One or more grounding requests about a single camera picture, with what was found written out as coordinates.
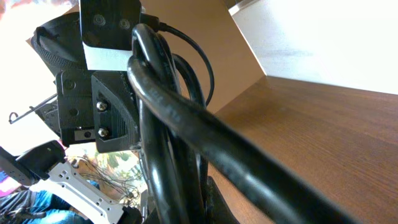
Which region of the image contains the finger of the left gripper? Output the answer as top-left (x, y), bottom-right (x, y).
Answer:
top-left (91, 71), bottom-right (141, 153)

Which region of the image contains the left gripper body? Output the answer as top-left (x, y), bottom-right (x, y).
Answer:
top-left (30, 12), bottom-right (95, 146)

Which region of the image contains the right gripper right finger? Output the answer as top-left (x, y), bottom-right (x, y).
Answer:
top-left (206, 176), bottom-right (239, 224)

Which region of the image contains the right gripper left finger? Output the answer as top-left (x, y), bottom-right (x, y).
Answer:
top-left (140, 190), bottom-right (160, 224)

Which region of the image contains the thick black cable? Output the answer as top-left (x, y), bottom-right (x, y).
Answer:
top-left (126, 23), bottom-right (361, 224)

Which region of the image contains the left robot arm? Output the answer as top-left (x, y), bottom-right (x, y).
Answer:
top-left (1, 12), bottom-right (142, 223)

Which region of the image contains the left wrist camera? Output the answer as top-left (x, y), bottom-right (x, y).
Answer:
top-left (79, 0), bottom-right (142, 71)

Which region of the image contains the left camera cable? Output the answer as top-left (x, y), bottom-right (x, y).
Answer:
top-left (139, 13), bottom-right (216, 107)

